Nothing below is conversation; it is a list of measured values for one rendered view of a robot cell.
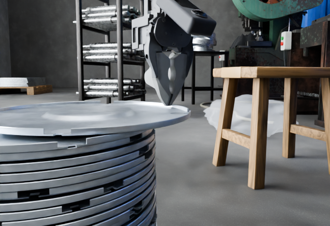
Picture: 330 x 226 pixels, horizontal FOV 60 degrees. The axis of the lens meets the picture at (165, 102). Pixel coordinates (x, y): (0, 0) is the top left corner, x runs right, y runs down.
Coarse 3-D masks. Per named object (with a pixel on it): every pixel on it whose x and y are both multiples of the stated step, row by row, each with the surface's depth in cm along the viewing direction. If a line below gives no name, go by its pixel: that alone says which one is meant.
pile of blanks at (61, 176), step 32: (0, 160) 24; (32, 160) 27; (64, 160) 26; (96, 160) 27; (128, 160) 30; (0, 192) 25; (32, 192) 26; (64, 192) 26; (96, 192) 28; (128, 192) 33; (0, 224) 26; (32, 224) 25; (64, 224) 26; (96, 224) 28; (128, 224) 31
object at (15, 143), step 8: (0, 136) 30; (8, 136) 30; (16, 136) 30; (24, 136) 30; (32, 136) 30; (40, 136) 30; (48, 136) 30; (56, 136) 30; (64, 136) 30; (72, 136) 30; (80, 136) 30; (88, 136) 30; (96, 136) 30; (104, 136) 28; (112, 136) 29; (120, 136) 29; (128, 136) 30; (0, 144) 27; (8, 144) 24; (16, 144) 24; (24, 144) 24; (32, 144) 25; (40, 144) 25; (48, 144) 25; (56, 144) 25; (80, 144) 27; (88, 144) 27; (0, 152) 24; (8, 152) 24; (16, 152) 24
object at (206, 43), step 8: (200, 40) 297; (208, 40) 298; (200, 48) 306; (208, 48) 320; (224, 56) 299; (192, 64) 290; (224, 64) 300; (192, 72) 290; (192, 80) 291; (184, 88) 328; (192, 88) 292; (200, 88) 294; (208, 88) 296; (216, 88) 299; (192, 96) 293; (192, 104) 294
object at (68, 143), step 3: (60, 141) 28; (63, 141) 28; (66, 141) 28; (69, 141) 28; (72, 141) 28; (75, 141) 28; (78, 141) 28; (60, 144) 27; (63, 144) 27; (66, 144) 27; (69, 144) 27; (72, 144) 27
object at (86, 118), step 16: (0, 112) 43; (16, 112) 43; (32, 112) 43; (48, 112) 39; (64, 112) 39; (80, 112) 39; (96, 112) 39; (112, 112) 39; (128, 112) 40; (144, 112) 43; (160, 112) 43; (176, 112) 43; (0, 128) 28; (16, 128) 28; (32, 128) 27; (48, 128) 30; (64, 128) 30; (80, 128) 27; (96, 128) 28; (112, 128) 28; (128, 128) 29; (144, 128) 30
